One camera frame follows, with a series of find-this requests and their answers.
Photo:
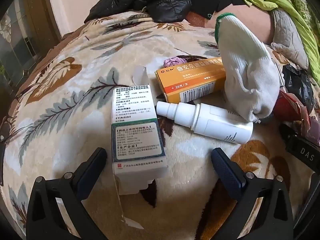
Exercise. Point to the leaf-print blanket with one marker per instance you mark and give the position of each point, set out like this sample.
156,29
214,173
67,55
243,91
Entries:
75,55

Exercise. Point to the black plastic bag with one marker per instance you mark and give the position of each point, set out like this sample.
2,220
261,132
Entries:
297,82

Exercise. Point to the eyeglasses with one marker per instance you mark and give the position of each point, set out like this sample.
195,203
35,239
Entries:
4,137

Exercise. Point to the red cigarette pack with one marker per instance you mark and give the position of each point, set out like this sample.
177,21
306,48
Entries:
287,107

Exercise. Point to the purple tissue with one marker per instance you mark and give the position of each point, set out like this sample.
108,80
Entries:
175,61

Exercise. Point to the white cotton glove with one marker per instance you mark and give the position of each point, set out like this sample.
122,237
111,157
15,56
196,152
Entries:
245,75

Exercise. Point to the white medicine box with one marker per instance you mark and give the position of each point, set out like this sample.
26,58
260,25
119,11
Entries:
137,142

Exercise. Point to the black cloth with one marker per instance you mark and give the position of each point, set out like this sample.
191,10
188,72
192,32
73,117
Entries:
220,0

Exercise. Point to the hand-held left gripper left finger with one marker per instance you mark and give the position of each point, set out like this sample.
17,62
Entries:
91,172

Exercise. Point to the wooden glass door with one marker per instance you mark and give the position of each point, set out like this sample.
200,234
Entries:
15,42

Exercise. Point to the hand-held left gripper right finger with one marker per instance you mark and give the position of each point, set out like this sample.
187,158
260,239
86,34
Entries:
225,172

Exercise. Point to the orange medicine box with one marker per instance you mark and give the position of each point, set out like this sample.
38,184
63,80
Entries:
190,85

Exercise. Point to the white spray bottle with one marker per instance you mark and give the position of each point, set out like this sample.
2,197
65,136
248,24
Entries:
220,127

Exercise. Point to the grey quilted pillow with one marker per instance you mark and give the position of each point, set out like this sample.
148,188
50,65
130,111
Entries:
287,35

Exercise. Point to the green quilt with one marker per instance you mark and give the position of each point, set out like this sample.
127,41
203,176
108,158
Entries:
282,0

